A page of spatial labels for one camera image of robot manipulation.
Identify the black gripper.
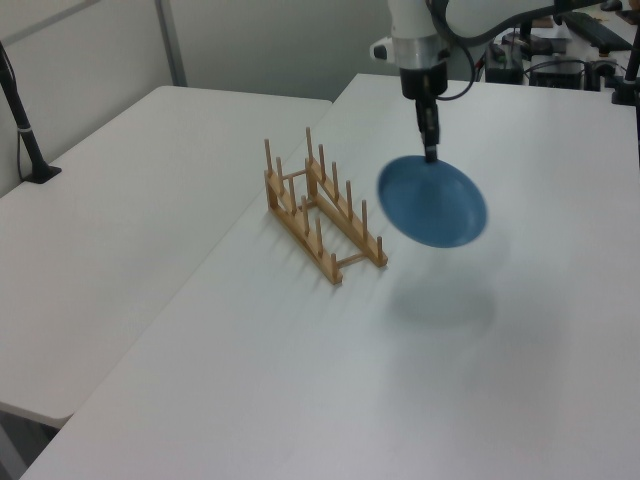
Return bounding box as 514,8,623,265
399,63,449,164

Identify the blue round plate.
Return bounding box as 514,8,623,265
375,154,490,250

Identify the wooden plate rack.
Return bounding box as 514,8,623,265
262,125,390,287

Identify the black electronics box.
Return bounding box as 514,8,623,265
485,42,525,85

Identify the black keyboard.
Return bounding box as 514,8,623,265
563,11,634,52

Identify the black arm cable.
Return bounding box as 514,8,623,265
434,42,479,101

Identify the black camera stand pole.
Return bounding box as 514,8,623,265
0,39,64,186
610,28,640,106

